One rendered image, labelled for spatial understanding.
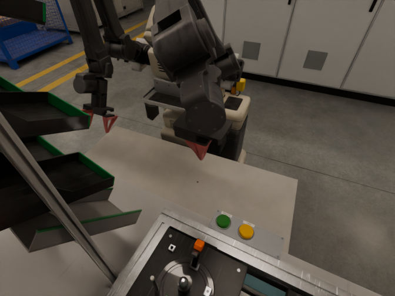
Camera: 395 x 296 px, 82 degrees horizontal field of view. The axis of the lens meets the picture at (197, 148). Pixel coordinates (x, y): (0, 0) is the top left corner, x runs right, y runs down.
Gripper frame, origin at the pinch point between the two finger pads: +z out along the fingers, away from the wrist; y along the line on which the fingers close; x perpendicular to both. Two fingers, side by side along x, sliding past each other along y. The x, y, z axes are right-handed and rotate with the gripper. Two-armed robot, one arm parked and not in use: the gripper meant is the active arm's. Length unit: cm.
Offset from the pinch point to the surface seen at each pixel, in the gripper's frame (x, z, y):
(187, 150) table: 33, 37, -23
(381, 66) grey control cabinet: 286, 75, 90
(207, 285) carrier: -16.3, 24.1, 9.6
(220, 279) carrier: -13.2, 25.9, 11.7
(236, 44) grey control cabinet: 276, 74, -80
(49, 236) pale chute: -27.2, 4.3, -17.8
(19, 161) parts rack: -24.7, -15.1, -13.9
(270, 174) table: 35, 37, 15
